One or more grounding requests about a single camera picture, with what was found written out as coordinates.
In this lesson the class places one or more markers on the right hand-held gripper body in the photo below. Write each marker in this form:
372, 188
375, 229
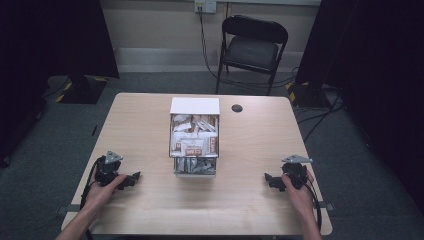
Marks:
296, 173

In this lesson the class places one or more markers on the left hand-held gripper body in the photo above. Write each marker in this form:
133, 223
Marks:
106, 171

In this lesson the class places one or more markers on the person's left hand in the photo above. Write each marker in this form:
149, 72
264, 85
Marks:
98, 196

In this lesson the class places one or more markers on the person's right hand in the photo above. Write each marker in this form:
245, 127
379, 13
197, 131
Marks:
301, 200

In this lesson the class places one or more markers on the small black floor object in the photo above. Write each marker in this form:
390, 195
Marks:
95, 130

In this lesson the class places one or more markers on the white drawer with brown packets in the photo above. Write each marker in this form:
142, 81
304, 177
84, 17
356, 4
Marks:
171, 146

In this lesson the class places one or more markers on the pile of grey packets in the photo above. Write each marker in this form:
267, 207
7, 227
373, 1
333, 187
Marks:
195, 165

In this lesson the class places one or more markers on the pile of brown white packets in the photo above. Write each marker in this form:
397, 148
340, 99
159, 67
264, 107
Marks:
193, 136

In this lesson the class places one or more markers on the black stand base yellow tape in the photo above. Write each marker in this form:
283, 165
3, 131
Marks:
306, 95
81, 90

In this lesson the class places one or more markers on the white box of packets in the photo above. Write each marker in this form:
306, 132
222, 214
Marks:
195, 106

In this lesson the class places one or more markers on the black folding chair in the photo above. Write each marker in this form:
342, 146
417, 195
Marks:
250, 50

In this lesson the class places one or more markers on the black curtain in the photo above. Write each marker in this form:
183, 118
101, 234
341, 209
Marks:
50, 43
376, 66

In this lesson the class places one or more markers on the white wall socket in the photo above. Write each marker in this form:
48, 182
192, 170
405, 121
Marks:
205, 5

